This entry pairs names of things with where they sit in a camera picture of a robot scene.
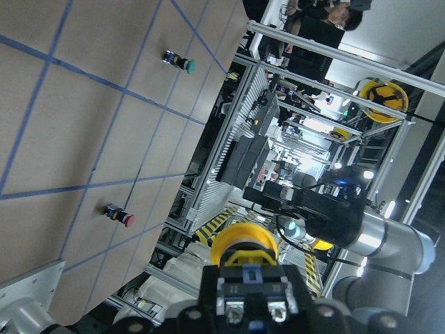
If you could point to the red push button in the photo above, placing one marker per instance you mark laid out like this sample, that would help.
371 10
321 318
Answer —
116 213

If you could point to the yellow push button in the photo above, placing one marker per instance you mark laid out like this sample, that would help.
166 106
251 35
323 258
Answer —
244 244

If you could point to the yellow hard hat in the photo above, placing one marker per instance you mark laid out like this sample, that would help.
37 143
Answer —
386 94

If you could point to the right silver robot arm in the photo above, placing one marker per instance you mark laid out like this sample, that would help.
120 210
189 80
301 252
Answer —
395 252

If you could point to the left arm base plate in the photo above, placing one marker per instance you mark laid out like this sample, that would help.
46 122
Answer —
26 299

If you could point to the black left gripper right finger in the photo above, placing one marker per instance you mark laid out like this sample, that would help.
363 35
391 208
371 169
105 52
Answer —
287 299

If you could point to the person in black shirt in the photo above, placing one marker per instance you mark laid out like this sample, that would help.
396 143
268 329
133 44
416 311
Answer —
323 22

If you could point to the green push button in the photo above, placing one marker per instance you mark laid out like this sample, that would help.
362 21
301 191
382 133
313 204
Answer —
176 60

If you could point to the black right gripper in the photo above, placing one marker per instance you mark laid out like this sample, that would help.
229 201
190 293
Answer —
330 207

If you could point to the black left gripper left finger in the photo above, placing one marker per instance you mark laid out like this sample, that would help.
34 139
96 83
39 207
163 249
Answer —
202 317

